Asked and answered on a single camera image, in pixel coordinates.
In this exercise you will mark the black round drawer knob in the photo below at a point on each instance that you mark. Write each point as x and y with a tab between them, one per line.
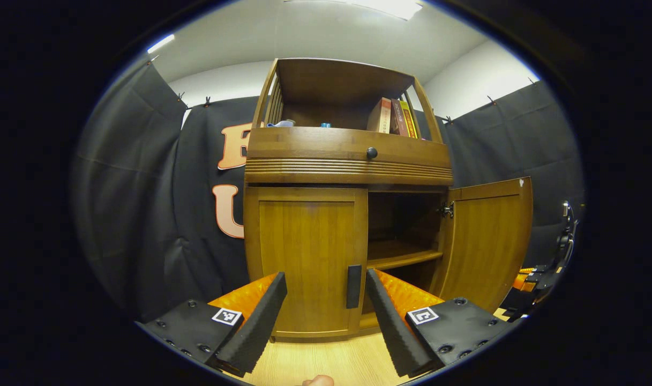
372	153

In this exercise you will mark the dark red book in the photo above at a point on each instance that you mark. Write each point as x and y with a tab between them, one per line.
397	118

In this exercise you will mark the crumpled blue white item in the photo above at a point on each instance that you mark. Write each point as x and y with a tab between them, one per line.
283	124

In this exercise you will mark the metal door hinge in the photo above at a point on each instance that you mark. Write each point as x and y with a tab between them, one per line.
447	209

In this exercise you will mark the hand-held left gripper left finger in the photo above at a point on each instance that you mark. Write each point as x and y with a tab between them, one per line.
261	321

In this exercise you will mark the wooden double-door shoe cabinet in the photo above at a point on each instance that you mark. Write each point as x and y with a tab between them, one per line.
342	86

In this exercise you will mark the beige red book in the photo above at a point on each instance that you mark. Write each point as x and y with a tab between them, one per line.
379	115

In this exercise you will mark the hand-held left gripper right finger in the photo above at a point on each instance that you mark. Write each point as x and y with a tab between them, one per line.
390	327

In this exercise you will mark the wooden cabinet drawer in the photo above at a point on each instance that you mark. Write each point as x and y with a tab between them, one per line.
315	147

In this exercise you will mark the ceiling light panel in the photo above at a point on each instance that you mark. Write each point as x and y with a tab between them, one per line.
160	43
379	6

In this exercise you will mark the black backdrop cloth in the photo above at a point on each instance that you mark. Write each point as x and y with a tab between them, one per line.
133	214

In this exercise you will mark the wooden shoe cabinet door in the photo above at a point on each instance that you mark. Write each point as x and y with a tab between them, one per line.
486	246
304	257

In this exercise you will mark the yellow book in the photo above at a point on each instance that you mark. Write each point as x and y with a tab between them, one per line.
410	123

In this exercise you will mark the wooden inner shelf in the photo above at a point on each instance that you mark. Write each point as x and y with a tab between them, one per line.
401	254

